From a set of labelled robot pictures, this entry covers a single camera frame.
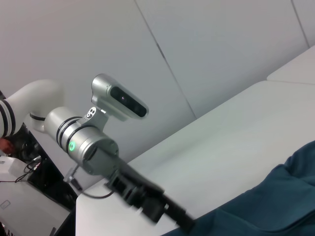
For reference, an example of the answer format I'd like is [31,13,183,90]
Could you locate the white cabinet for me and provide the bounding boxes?
[0,180,71,236]

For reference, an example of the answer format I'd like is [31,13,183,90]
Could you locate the reddish brown object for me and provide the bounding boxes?
[0,137,16,156]

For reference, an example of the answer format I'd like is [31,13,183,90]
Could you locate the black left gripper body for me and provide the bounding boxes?
[105,158,171,225]

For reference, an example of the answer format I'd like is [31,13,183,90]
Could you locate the black stand frame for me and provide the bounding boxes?
[14,121,79,236]

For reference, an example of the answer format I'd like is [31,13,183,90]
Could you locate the small white box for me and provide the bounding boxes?
[0,156,28,184]

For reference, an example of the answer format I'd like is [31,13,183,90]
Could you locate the thin black loose cable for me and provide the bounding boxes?
[0,156,43,184]

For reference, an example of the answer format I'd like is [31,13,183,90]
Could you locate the teal t-shirt with FREE print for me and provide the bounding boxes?
[162,140,315,236]

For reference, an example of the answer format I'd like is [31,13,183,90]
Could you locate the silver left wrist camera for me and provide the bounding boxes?
[82,73,150,131]

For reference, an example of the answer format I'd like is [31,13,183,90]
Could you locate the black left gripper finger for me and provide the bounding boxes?
[161,191,198,232]

